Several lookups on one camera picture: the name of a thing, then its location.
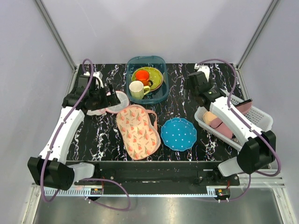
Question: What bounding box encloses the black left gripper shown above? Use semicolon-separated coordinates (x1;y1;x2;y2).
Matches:
90;83;120;111

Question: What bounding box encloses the floral mesh laundry bag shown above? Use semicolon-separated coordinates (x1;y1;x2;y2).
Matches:
116;105;161;160

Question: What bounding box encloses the pink bra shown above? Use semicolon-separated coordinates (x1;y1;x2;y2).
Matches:
210;99;252;139

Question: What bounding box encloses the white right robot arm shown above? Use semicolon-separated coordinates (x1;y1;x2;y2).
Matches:
184;65;276;185

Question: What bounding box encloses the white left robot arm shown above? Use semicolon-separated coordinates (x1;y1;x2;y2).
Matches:
28;72;120;190

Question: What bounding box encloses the round pink mesh laundry bag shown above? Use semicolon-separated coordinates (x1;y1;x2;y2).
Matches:
87;91;130;116

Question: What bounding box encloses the beige bra in basket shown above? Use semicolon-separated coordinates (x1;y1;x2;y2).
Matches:
203;111;222;128

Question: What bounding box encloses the pale yellow mug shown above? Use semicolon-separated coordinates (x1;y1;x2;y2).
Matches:
129;81;150;99

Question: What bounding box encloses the pink plate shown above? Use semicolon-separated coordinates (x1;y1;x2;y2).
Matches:
149;79;163;91

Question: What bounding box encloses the orange mug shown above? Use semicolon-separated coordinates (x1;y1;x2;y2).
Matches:
135;70;152;86

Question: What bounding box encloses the teal transparent plastic tray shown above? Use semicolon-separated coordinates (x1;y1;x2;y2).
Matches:
126;56;169;105

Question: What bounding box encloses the green dotted plate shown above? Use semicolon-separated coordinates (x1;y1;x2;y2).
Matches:
131;67;164;81

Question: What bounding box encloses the blue dotted plate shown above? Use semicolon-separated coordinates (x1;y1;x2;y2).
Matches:
160;118;197;152

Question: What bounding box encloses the white plastic basket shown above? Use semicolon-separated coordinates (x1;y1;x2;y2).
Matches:
194;95;273;151

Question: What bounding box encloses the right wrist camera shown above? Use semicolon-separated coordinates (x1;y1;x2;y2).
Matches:
194;63;210;81

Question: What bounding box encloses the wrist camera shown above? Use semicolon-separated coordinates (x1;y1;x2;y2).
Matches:
93;72;104;88
194;63;210;81

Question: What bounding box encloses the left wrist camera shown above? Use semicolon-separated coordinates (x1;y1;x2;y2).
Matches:
93;72;104;88

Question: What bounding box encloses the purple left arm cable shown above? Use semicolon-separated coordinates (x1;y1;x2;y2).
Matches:
40;58;94;203

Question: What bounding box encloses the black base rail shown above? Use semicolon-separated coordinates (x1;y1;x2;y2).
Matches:
74;160;241;196

